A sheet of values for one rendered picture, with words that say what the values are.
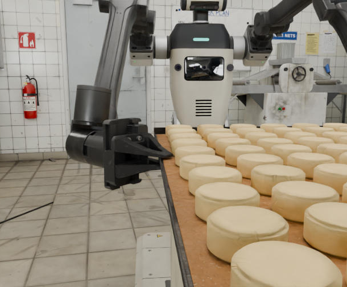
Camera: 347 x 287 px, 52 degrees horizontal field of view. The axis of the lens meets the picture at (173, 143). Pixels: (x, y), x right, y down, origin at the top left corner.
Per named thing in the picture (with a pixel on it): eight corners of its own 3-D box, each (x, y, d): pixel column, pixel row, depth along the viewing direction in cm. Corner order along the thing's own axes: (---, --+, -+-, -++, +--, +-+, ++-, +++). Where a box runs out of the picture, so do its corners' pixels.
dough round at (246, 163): (264, 183, 37) (265, 164, 36) (227, 173, 40) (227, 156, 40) (291, 175, 40) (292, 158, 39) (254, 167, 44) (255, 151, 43)
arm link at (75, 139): (87, 160, 64) (60, 160, 59) (92, 122, 64) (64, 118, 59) (113, 166, 59) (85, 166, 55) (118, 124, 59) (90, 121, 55)
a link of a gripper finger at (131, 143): (152, 142, 45) (104, 135, 51) (152, 197, 46) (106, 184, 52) (186, 136, 50) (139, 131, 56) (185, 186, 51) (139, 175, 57)
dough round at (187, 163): (178, 182, 37) (178, 163, 37) (180, 170, 42) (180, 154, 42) (227, 183, 37) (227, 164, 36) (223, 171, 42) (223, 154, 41)
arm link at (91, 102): (121, 155, 69) (75, 150, 68) (128, 95, 68) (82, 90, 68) (112, 161, 57) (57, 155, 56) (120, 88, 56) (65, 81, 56)
